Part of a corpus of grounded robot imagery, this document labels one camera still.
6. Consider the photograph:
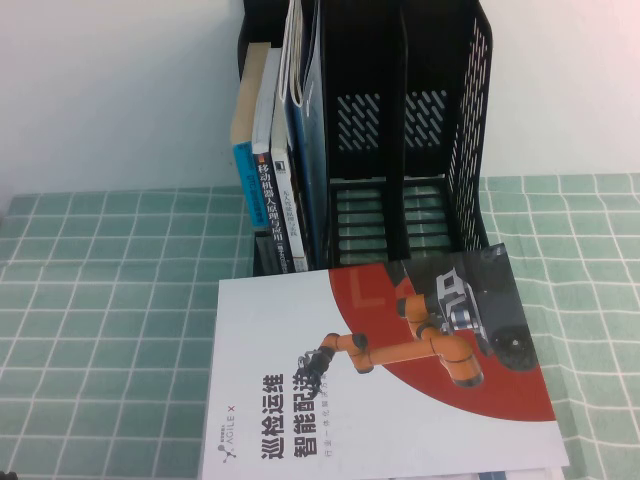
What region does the blue industrial robot brochure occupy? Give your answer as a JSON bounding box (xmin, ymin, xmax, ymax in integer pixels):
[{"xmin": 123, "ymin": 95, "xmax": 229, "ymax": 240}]
[{"xmin": 282, "ymin": 0, "xmax": 329, "ymax": 269}]

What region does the white spine book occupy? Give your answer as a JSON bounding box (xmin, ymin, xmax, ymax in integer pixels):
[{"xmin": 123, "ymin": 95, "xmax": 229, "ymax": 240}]
[{"xmin": 269, "ymin": 94, "xmax": 310, "ymax": 274}]

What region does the black spine robotics book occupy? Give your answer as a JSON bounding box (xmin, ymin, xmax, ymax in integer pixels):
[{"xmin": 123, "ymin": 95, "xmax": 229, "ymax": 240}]
[{"xmin": 251, "ymin": 47, "xmax": 294, "ymax": 274}]

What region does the cyan spine book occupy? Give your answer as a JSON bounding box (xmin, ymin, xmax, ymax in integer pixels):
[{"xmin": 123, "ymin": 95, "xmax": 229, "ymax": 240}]
[{"xmin": 229, "ymin": 42, "xmax": 271, "ymax": 236}]

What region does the black plastic book holder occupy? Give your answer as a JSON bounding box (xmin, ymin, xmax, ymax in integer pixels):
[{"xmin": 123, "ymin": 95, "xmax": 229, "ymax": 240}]
[{"xmin": 237, "ymin": 0, "xmax": 496, "ymax": 277}]

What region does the white brochure with dark cover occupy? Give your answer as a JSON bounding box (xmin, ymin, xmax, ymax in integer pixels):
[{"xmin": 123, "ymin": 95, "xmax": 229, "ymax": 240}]
[{"xmin": 278, "ymin": 0, "xmax": 307, "ymax": 109}]

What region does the green checkered tablecloth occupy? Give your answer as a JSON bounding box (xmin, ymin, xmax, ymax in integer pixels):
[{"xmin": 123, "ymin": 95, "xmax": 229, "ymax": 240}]
[{"xmin": 0, "ymin": 172, "xmax": 640, "ymax": 480}]

